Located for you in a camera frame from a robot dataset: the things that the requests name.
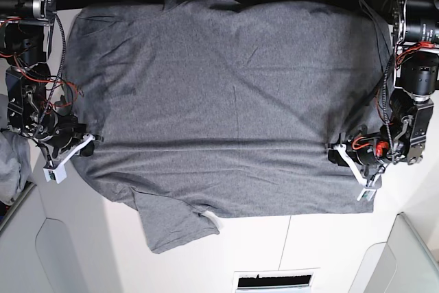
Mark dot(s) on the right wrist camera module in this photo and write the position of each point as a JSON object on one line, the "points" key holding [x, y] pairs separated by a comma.
{"points": [[55, 174]]}

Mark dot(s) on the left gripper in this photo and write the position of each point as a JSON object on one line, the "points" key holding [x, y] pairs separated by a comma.
{"points": [[365, 154]]}

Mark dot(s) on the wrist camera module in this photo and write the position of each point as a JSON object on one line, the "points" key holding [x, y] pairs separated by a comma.
{"points": [[366, 193], [55, 174]]}

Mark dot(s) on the dark grey t-shirt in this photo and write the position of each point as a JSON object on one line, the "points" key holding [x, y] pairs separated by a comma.
{"points": [[213, 106]]}

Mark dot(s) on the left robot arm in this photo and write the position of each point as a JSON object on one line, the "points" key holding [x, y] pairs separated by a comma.
{"points": [[402, 98]]}

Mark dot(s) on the right white bin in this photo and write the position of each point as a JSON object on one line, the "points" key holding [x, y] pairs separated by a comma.
{"points": [[401, 264]]}

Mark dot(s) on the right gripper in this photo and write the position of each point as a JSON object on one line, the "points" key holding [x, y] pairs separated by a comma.
{"points": [[61, 137]]}

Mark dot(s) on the white table cable slot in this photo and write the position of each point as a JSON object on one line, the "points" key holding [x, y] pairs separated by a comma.
{"points": [[275, 281]]}

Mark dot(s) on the white bin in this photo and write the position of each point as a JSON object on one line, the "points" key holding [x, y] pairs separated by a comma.
{"points": [[401, 264], [37, 252]]}

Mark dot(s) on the left white bin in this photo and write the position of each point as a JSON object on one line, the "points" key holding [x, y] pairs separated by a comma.
{"points": [[37, 252]]}

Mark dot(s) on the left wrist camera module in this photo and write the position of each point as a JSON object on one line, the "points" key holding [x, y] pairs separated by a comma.
{"points": [[366, 193]]}

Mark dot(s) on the light grey clothes pile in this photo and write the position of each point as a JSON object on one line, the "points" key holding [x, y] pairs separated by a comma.
{"points": [[15, 166]]}

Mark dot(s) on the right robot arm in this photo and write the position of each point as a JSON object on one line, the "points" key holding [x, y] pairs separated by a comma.
{"points": [[40, 104]]}

